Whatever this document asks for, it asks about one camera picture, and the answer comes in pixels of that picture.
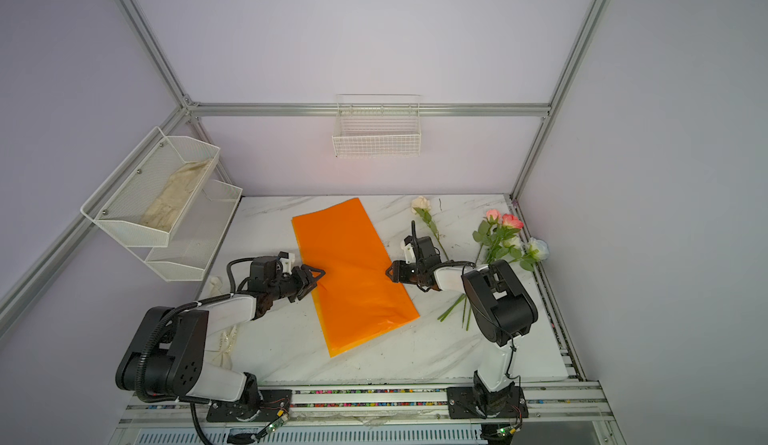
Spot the aluminium rail front frame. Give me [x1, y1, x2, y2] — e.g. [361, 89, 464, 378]
[107, 378, 626, 445]

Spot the pink fake rose spray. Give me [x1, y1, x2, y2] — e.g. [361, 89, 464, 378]
[437, 207, 526, 332]

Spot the white string ribbon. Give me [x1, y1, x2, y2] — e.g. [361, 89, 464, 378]
[205, 276, 238, 370]

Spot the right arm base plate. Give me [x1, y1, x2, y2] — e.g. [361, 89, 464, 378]
[446, 383, 529, 419]

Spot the lower white mesh shelf basket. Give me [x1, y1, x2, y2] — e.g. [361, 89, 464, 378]
[145, 179, 242, 282]

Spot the cream fake rose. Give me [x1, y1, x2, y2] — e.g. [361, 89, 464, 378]
[411, 196, 449, 260]

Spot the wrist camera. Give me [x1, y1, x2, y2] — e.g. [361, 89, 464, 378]
[277, 251, 296, 275]
[402, 240, 418, 264]

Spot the white wire wall basket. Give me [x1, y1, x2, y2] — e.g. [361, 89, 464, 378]
[332, 94, 422, 158]

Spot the white fake rose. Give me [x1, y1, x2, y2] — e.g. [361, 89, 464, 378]
[519, 237, 550, 272]

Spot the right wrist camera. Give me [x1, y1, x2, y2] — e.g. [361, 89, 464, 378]
[402, 240, 418, 264]

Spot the upper white mesh shelf basket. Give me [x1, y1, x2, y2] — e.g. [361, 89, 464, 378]
[80, 127, 220, 248]

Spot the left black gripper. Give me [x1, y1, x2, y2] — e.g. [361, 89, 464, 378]
[269, 264, 324, 304]

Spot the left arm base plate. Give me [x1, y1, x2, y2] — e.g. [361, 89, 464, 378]
[206, 389, 293, 423]

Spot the black corrugated cable left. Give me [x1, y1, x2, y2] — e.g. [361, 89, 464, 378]
[133, 256, 259, 403]

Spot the beige cloth in basket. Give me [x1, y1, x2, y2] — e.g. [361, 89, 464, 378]
[140, 160, 211, 232]

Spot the white mesh shelf basket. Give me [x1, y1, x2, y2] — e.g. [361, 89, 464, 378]
[145, 179, 242, 282]
[80, 127, 220, 248]

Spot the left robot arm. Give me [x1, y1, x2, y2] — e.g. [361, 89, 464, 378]
[115, 252, 326, 408]

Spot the orange wrapping paper sheet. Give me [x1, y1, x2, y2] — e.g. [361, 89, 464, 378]
[291, 198, 420, 357]

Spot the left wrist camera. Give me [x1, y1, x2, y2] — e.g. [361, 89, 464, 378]
[277, 251, 296, 275]

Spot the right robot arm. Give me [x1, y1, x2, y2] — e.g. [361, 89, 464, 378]
[385, 234, 538, 393]

